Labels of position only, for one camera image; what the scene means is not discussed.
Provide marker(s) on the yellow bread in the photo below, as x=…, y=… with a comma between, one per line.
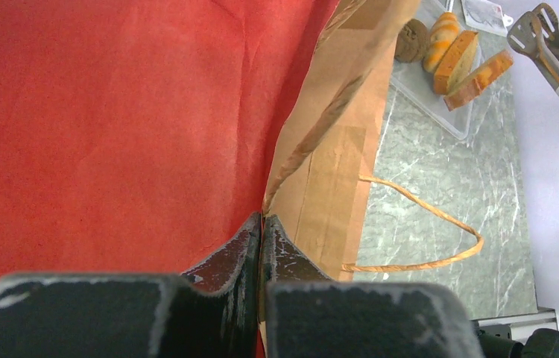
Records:
x=441, y=36

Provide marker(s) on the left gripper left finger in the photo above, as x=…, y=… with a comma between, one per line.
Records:
x=207, y=311

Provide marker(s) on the round brown bread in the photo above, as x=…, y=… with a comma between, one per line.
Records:
x=412, y=42

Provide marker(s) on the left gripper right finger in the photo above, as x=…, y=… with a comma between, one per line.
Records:
x=308, y=314

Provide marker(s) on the red paper bag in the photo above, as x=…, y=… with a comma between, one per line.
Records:
x=138, y=136

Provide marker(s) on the white handled metal tongs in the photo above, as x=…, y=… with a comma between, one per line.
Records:
x=536, y=35

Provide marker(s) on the aluminium rail frame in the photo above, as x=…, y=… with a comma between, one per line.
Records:
x=518, y=327

